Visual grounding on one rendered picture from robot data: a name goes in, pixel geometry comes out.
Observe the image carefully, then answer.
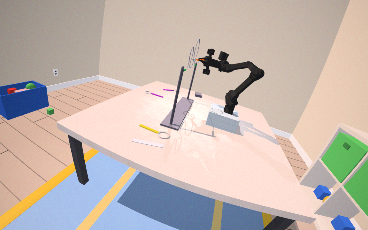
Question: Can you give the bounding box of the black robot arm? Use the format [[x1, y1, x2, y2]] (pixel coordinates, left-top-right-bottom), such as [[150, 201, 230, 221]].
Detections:
[[217, 51, 265, 115]]

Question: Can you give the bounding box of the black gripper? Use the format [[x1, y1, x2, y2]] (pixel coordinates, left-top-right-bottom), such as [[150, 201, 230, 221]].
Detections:
[[198, 49, 219, 75]]

